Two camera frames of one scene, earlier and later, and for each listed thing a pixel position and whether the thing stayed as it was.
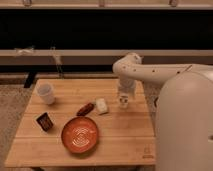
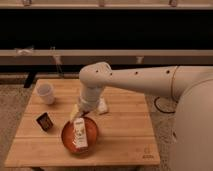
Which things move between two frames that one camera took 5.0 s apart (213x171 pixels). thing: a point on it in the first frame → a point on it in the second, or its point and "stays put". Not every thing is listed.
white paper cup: x=45 y=91 stays put
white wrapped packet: x=101 y=105 stays put
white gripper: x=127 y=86 → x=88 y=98
